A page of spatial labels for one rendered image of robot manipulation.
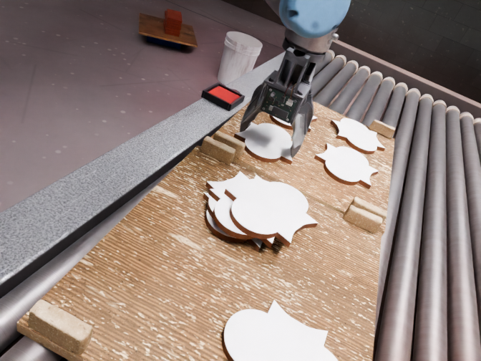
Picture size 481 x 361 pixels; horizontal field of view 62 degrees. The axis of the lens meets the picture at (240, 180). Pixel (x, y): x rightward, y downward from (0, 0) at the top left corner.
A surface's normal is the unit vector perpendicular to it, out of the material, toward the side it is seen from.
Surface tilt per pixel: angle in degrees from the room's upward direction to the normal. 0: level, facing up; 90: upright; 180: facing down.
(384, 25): 90
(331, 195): 0
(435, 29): 90
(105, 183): 0
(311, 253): 0
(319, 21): 90
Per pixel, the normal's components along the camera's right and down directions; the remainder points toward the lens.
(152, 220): 0.29, -0.77
